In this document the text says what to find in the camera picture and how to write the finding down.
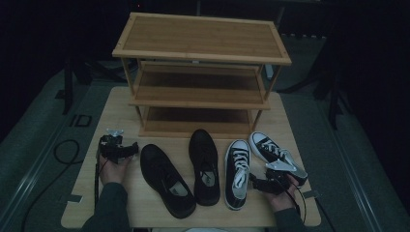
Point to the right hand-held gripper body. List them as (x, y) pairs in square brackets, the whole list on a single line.
[(277, 182)]

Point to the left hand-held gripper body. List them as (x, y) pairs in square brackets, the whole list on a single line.
[(111, 146)]

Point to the black white canvas sneaker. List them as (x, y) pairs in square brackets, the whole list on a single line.
[(264, 148), (233, 180)]

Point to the black leather shoe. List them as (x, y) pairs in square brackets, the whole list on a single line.
[(161, 175), (203, 148)]

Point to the wooden shoe rack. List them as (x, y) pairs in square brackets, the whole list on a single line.
[(201, 35)]

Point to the person's right hand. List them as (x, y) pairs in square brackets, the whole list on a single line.
[(285, 201)]

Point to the person's left hand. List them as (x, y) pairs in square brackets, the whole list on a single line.
[(112, 172)]

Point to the grey tape piece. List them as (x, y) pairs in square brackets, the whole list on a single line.
[(74, 198), (311, 194)]

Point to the black metal stand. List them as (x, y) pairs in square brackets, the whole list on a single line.
[(67, 90), (333, 103)]

